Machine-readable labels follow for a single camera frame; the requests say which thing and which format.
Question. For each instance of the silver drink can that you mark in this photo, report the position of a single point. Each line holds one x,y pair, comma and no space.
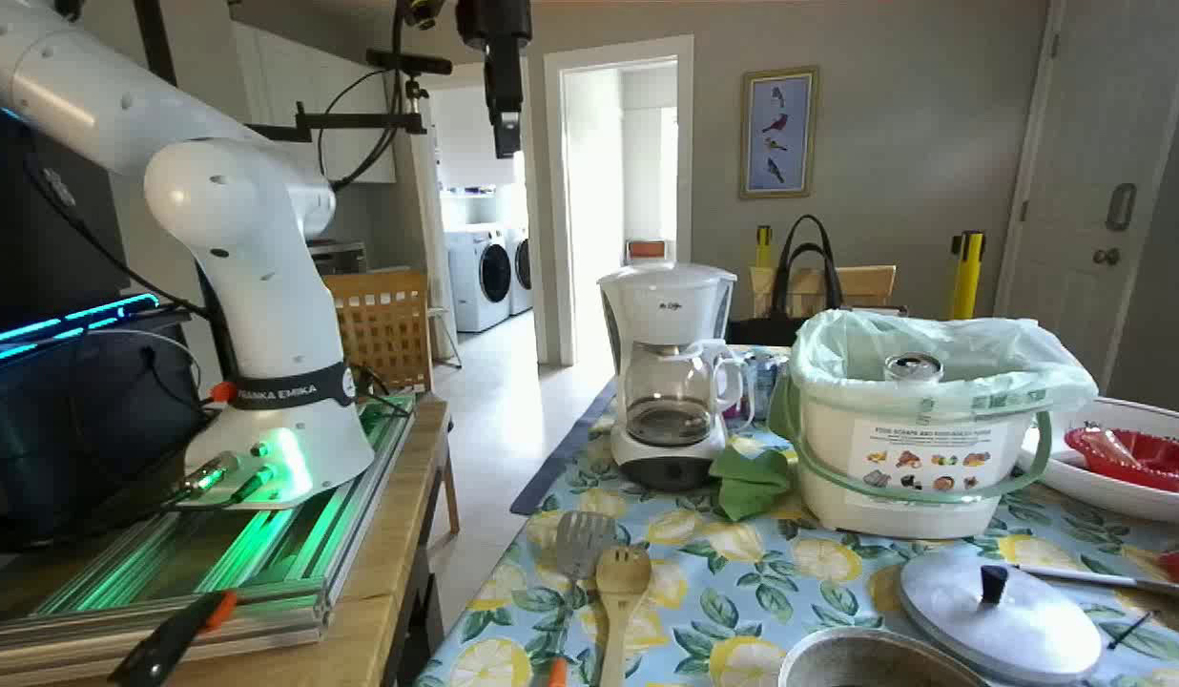
917,369

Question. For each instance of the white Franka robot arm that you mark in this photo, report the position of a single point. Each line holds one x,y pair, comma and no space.
249,253

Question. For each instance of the pale green bin liner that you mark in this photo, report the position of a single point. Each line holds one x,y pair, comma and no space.
992,363

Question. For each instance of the white drip coffee maker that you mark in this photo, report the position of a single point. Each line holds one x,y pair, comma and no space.
666,346

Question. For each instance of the white washing machine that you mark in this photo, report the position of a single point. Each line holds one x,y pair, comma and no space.
525,274
475,281

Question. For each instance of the patterned small jar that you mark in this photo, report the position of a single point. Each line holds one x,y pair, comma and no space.
763,383

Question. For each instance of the silver fork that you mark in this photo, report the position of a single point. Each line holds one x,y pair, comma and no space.
583,538

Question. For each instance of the lattice wooden chair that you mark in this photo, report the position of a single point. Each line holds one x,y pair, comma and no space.
382,327

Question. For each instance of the green cloth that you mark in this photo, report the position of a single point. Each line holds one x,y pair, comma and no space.
749,481

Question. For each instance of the wooden spoon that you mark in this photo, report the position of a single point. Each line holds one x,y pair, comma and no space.
622,578

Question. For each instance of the lemon print tablecloth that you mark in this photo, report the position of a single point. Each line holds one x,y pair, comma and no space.
713,587

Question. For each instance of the framed bird picture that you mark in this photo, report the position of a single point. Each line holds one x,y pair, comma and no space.
778,135

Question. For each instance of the red yellow bottle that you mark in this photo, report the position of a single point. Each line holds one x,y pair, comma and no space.
968,274

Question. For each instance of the metal pot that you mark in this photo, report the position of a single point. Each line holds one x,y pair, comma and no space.
868,662

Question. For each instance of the white pot lid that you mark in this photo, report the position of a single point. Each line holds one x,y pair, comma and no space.
992,631

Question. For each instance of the black box with blue light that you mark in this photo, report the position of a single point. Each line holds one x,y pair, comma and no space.
76,434

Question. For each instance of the white panel door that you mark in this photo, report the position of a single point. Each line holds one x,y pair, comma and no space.
1083,126

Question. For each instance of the red food on plate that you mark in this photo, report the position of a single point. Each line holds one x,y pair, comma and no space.
1126,457

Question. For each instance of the black monitor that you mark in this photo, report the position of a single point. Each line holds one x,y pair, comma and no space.
39,216

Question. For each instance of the thin black stick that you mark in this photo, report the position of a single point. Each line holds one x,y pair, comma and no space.
1126,631

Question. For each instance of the black overhead camera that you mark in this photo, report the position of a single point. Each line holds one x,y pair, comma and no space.
498,63

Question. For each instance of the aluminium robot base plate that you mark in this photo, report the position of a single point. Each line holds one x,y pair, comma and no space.
230,559

